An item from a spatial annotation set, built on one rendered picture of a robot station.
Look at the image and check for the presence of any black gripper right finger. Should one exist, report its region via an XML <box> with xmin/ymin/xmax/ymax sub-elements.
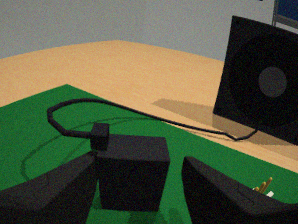
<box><xmin>181</xmin><ymin>156</ymin><xmax>298</xmax><ymax>224</ymax></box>

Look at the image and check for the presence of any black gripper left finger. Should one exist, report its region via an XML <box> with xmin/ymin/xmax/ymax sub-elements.
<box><xmin>0</xmin><ymin>151</ymin><xmax>98</xmax><ymax>224</ymax></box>

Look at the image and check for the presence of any green circuit board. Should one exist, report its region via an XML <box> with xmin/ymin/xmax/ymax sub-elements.
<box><xmin>0</xmin><ymin>84</ymin><xmax>298</xmax><ymax>224</ymax></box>

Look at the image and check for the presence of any black cable with plug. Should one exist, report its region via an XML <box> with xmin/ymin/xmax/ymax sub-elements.
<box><xmin>47</xmin><ymin>97</ymin><xmax>262</xmax><ymax>212</ymax></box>

